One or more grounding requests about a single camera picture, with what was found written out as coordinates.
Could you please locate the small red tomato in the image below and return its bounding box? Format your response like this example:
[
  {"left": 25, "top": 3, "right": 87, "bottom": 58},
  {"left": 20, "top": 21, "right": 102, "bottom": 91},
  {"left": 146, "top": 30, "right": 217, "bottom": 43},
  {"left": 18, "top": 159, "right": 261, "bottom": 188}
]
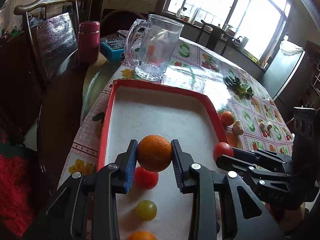
[{"left": 213, "top": 142, "right": 234, "bottom": 161}]

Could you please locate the green round fruit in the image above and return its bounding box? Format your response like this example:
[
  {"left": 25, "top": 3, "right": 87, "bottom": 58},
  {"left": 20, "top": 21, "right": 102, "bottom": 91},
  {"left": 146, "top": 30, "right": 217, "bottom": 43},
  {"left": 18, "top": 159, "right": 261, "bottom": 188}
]
[{"left": 135, "top": 200, "right": 157, "bottom": 221}]

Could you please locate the large orange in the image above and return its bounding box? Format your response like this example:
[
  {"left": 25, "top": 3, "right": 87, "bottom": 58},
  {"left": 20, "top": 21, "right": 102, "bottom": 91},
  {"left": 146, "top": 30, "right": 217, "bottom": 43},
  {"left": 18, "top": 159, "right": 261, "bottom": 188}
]
[{"left": 127, "top": 231, "right": 157, "bottom": 240}]

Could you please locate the right hand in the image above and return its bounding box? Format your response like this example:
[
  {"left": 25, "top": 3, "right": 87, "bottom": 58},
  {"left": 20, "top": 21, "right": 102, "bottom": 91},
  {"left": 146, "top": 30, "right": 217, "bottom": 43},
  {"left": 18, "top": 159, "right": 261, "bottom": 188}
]
[{"left": 265, "top": 202, "right": 305, "bottom": 232}]

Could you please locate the floral fruit-print tablecloth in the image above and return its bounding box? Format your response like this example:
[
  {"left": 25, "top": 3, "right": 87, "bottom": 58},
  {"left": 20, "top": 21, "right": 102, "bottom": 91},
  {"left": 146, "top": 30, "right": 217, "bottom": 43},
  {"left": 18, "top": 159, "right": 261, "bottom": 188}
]
[{"left": 60, "top": 40, "right": 293, "bottom": 182}]

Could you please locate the green leafy vegetable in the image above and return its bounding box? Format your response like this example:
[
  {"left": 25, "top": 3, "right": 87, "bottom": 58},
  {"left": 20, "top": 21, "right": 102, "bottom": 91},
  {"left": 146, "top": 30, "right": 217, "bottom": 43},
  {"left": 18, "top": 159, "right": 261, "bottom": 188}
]
[{"left": 223, "top": 75, "right": 254, "bottom": 99}]

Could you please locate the red cloth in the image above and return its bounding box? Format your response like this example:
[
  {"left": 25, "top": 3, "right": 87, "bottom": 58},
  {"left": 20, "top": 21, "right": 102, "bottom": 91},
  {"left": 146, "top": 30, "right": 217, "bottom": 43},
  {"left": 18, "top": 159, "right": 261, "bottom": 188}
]
[{"left": 0, "top": 129, "right": 38, "bottom": 239}]

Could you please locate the silver refrigerator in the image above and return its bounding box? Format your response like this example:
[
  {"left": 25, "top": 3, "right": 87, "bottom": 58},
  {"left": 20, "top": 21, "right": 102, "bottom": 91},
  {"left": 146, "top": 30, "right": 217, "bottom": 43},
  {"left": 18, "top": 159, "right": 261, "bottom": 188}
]
[{"left": 258, "top": 36, "right": 312, "bottom": 117}]

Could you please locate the red-rimmed white tray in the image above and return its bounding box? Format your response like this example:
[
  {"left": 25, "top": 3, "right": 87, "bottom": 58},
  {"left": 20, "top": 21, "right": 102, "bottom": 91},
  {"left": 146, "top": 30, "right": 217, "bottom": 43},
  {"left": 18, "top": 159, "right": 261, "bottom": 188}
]
[{"left": 98, "top": 79, "right": 226, "bottom": 239}]

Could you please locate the dark wooden chair far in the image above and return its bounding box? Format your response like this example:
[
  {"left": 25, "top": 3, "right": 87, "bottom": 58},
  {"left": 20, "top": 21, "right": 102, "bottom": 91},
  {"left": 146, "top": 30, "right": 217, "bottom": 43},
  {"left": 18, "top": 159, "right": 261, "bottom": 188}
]
[{"left": 195, "top": 20, "right": 236, "bottom": 56}]

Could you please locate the clear glass beer mug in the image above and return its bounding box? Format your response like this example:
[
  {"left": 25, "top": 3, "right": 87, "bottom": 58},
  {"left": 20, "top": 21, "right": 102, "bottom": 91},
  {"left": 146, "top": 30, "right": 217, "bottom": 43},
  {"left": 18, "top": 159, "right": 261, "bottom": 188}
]
[{"left": 124, "top": 14, "right": 184, "bottom": 82}]

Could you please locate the teal box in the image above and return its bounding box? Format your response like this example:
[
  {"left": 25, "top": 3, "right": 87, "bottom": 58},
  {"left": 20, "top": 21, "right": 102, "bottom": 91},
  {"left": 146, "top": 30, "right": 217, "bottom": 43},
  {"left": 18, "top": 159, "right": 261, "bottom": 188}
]
[{"left": 100, "top": 40, "right": 125, "bottom": 62}]

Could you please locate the magenta thermos bottle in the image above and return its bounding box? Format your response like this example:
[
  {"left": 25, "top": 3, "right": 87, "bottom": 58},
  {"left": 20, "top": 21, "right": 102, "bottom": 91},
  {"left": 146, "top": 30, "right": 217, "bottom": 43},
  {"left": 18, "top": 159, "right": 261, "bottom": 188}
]
[{"left": 78, "top": 21, "right": 100, "bottom": 64}]

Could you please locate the wooden chair with dark back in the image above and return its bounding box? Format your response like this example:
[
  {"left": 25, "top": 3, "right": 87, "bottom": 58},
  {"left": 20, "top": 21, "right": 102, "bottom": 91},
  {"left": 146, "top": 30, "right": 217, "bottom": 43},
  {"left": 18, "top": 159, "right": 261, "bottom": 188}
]
[{"left": 14, "top": 0, "right": 87, "bottom": 185}]

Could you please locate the wooden wall shelf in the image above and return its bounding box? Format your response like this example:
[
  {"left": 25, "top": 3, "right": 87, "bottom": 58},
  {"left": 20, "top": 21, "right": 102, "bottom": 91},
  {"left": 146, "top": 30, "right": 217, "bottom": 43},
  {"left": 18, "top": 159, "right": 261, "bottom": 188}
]
[{"left": 301, "top": 41, "right": 319, "bottom": 109}]

